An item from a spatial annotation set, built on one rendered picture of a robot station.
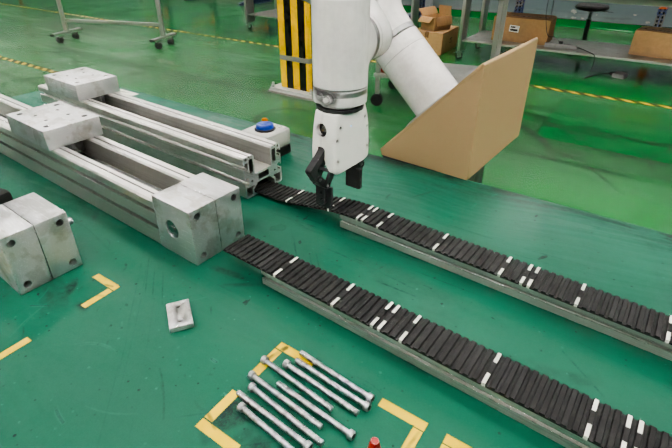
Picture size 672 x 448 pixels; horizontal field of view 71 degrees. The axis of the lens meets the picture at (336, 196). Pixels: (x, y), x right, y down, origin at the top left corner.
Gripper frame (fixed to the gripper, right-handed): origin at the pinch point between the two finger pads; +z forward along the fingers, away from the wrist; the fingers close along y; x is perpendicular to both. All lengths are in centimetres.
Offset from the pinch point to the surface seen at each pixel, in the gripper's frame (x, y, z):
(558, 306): -37.5, -1.4, 5.0
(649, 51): -11, 471, 56
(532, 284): -33.8, -1.9, 2.8
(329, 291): -12.7, -19.6, 2.6
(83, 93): 76, -4, -4
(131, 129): 55, -5, 0
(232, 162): 21.4, -4.9, -1.1
